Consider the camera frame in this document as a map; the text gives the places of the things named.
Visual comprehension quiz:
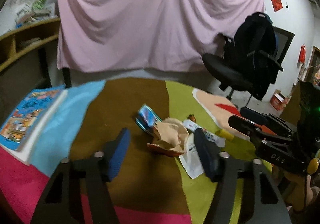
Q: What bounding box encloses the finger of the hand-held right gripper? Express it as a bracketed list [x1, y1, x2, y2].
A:
[240, 107, 273, 127]
[227, 114, 278, 144]

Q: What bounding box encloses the glass jar with green sweets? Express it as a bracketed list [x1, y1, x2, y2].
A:
[32, 0, 47, 10]

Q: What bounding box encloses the white tube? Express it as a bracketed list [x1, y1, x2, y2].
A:
[182, 119, 226, 148]

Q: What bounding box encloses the stack of books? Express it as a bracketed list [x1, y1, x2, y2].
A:
[15, 4, 57, 25]

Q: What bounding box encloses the blue carton box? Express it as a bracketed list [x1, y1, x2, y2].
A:
[136, 104, 163, 135]

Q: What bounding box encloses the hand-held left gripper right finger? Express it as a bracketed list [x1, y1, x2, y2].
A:
[194, 127, 292, 224]

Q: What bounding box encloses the blue cover picture book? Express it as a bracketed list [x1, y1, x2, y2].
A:
[0, 85, 68, 167]

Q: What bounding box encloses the wooden shelf desk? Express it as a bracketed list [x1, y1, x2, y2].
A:
[0, 17, 62, 74]

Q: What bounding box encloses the dark blue backpack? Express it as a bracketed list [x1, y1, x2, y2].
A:
[224, 12, 279, 100]

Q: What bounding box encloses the orange brown snack wrapper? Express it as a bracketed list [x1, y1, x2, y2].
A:
[147, 142, 180, 157]

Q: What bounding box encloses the red cardboard box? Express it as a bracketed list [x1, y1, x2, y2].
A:
[269, 89, 292, 112]

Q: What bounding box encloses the brown paper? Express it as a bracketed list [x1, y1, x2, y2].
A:
[147, 117, 190, 155]

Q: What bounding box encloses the white pouch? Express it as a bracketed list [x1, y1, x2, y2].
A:
[178, 133, 205, 179]

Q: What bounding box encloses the black mesh office chair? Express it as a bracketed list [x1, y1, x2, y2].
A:
[202, 26, 295, 108]

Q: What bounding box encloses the pink hanging bed sheet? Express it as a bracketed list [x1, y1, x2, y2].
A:
[56, 0, 265, 73]

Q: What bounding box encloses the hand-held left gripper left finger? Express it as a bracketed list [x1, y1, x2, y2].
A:
[30, 127, 132, 224]

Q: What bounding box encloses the person's right hand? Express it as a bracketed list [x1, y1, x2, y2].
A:
[306, 185, 320, 204]

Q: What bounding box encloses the stack of papers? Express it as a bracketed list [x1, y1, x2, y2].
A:
[19, 37, 43, 46]

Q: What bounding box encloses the wooden cabinet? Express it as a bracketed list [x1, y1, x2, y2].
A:
[279, 82, 302, 124]

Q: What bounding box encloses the wooden door frame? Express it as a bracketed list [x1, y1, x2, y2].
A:
[309, 46, 320, 84]

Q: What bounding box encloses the red hanging ornament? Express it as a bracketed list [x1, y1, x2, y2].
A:
[298, 44, 307, 63]

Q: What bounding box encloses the multicoloured patchwork blanket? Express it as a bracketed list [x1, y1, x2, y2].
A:
[0, 77, 275, 224]

